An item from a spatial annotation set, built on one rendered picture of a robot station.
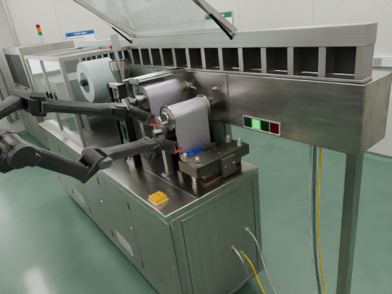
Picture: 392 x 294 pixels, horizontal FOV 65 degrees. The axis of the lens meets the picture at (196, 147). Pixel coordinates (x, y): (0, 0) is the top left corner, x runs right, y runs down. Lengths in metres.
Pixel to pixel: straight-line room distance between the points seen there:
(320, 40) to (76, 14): 6.35
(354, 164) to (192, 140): 0.85
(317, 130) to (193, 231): 0.79
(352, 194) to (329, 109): 0.50
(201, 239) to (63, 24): 6.12
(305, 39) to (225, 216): 1.00
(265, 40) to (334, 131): 0.52
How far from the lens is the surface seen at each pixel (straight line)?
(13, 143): 0.98
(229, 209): 1.80
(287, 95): 1.53
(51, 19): 7.20
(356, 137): 1.41
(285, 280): 2.42
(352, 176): 1.69
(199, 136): 1.83
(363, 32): 1.32
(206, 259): 1.84
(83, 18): 7.39
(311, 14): 4.17
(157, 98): 1.90
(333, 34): 1.37
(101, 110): 1.61
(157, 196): 1.63
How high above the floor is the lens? 1.75
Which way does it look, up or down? 23 degrees down
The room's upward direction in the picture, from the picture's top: 7 degrees counter-clockwise
